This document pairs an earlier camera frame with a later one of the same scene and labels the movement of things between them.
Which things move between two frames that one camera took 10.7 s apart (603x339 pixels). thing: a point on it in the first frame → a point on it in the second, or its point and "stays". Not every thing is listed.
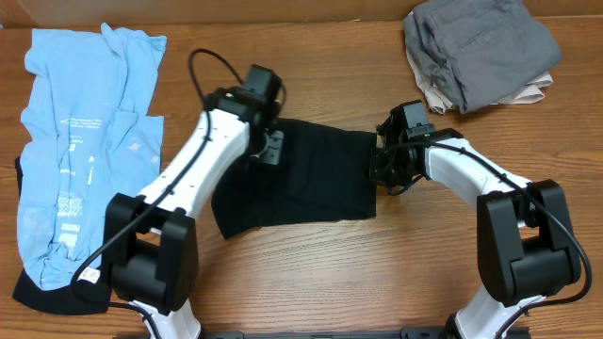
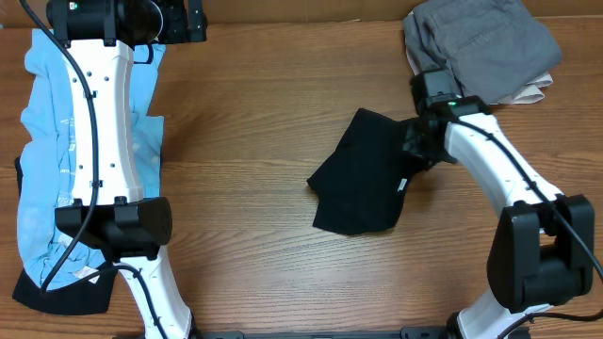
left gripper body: (271, 151) → (174, 27)
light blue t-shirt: (86, 139) stays
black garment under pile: (80, 298) stays
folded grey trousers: (482, 51) stays
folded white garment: (440, 99) stays
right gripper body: (378, 160) → (414, 142)
